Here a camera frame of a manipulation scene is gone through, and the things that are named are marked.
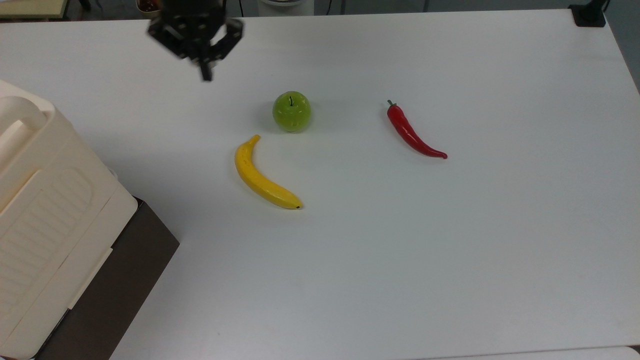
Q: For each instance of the red toy chili pepper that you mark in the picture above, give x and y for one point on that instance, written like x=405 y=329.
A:
x=407 y=132

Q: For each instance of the bowl with red contents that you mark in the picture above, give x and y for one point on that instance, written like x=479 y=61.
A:
x=148 y=5

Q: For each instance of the cream plastic container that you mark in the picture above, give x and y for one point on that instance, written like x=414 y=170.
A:
x=45 y=225

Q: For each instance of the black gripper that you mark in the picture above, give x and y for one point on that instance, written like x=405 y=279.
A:
x=195 y=22

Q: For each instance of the dark brown drawer box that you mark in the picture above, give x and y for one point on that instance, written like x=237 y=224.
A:
x=125 y=280

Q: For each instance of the green toy apple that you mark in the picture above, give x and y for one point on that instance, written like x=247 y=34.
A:
x=291 y=112

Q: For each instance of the white round base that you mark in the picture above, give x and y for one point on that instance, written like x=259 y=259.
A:
x=285 y=6

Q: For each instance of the yellow toy banana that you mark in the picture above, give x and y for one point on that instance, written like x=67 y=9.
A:
x=255 y=177

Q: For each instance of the light wooden board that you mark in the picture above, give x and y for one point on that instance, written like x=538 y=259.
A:
x=30 y=7

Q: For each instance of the black table clamp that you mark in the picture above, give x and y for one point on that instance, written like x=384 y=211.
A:
x=589 y=16

